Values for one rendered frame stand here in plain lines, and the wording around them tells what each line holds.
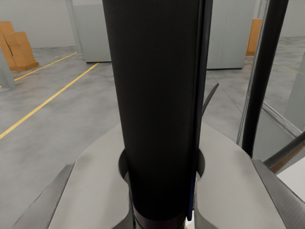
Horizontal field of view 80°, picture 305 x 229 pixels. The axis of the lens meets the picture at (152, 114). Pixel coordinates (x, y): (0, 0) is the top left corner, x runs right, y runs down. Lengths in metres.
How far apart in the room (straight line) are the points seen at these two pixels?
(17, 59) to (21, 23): 6.86
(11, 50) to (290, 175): 8.33
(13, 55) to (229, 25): 7.18
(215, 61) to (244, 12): 1.37
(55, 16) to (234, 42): 10.81
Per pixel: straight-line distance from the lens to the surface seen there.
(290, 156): 0.31
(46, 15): 14.10
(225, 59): 5.95
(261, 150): 1.50
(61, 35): 13.83
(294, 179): 0.56
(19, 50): 8.24
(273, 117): 1.35
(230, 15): 5.80
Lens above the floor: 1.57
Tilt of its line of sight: 29 degrees down
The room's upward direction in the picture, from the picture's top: 3 degrees counter-clockwise
